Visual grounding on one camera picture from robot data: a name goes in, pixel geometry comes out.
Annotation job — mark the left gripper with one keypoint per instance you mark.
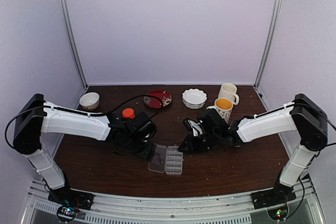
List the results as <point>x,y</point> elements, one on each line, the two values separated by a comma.
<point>146,153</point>

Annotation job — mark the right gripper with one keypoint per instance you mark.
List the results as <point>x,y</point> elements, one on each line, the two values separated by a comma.
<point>191,146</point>

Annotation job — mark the clear plastic pill organizer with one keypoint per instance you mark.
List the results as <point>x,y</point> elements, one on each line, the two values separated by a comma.
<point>166,159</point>

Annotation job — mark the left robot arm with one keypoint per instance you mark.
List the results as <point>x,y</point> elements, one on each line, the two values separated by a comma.
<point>39,116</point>

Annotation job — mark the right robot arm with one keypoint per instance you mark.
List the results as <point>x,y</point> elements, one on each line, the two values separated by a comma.
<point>302,115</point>

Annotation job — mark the orange pill bottle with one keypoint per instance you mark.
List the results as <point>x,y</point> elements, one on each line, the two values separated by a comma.
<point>128,113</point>

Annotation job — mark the white scalloped bowl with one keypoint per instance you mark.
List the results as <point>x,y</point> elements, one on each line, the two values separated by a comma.
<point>194,98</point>

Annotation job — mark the white floral mug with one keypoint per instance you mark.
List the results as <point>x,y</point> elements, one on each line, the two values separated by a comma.
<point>224,107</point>

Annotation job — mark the red floral plate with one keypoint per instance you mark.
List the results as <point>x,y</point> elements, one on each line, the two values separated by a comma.
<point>157,99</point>

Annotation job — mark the white ceramic bowl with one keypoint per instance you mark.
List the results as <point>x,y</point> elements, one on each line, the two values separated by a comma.
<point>90,101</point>

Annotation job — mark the cream ribbed mug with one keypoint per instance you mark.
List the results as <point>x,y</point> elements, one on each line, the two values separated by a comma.
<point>229,91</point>

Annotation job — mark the left round circuit board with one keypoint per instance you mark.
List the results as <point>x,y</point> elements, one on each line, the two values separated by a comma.
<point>66,214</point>

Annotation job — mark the round circuit board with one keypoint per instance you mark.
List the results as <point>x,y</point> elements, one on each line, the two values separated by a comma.
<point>66,214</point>
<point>278,214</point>

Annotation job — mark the right round circuit board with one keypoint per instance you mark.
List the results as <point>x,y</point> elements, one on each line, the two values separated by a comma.
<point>278,214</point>

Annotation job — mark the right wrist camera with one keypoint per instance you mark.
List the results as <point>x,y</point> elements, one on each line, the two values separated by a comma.
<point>194,127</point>

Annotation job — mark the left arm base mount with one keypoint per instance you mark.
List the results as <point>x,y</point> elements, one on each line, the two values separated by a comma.
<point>69,197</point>

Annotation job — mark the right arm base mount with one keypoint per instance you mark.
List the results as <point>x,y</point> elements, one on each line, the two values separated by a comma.
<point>277,195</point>

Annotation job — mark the front aluminium rail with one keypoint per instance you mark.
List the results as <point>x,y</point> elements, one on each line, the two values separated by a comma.
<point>232,208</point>

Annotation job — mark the right aluminium frame post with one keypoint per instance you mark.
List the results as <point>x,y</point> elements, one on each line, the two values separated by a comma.
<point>269,40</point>

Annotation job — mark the aluminium frame post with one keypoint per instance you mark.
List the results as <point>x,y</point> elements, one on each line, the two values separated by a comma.
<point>72,44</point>
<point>269,40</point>

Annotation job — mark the left aluminium frame post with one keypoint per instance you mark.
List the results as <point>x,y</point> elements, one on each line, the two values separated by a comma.
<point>72,44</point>

